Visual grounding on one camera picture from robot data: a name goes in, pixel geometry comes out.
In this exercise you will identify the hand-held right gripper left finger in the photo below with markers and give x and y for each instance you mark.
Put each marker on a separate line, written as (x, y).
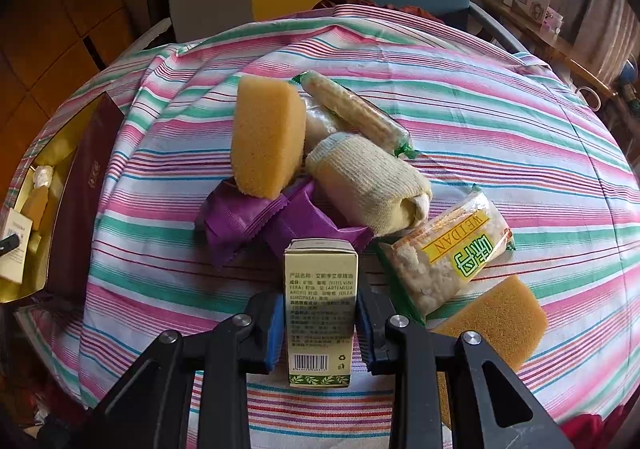
(273, 339)

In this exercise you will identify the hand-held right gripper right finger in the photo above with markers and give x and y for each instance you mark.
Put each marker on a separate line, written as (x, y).
(365, 335)

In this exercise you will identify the small cream green carton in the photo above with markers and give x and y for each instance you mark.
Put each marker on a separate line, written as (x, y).
(320, 309)

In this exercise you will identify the clear plastic bundle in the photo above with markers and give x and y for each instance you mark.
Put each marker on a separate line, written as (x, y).
(320, 124)

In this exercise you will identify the maroon gift box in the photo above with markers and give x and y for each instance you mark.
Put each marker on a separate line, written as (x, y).
(82, 199)

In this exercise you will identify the yellow label rice snack packet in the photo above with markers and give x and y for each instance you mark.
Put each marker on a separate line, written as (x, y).
(445, 254)

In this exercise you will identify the flat yellow sponge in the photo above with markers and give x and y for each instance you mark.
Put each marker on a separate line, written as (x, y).
(500, 319)

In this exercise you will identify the cream knit cloth roll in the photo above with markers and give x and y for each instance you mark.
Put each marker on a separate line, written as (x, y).
(365, 179)

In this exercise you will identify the thick yellow sponge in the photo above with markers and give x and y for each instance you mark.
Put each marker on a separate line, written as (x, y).
(265, 139)

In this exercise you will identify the striped bed sheet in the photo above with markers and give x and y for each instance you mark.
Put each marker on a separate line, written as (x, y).
(500, 139)

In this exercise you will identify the small white printed carton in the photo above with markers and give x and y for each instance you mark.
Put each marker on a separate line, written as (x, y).
(15, 266)

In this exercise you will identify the small black object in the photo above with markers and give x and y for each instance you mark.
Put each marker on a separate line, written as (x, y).
(8, 245)

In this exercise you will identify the small white wrapped item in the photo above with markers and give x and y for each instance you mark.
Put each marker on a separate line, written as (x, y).
(42, 177)

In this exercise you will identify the brown cloth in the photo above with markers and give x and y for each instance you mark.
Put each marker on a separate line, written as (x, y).
(350, 0)

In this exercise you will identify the wooden shelf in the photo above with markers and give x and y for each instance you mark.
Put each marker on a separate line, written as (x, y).
(560, 46)

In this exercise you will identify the pink small item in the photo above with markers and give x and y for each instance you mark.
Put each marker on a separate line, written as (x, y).
(553, 20)

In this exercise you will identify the wooden cabinet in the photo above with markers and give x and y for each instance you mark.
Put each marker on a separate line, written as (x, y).
(55, 29)

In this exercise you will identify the grey curtain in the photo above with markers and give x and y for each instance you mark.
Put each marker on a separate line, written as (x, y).
(607, 14)

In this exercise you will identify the grey metal rail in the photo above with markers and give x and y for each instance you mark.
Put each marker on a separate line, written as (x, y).
(152, 35)
(500, 26)

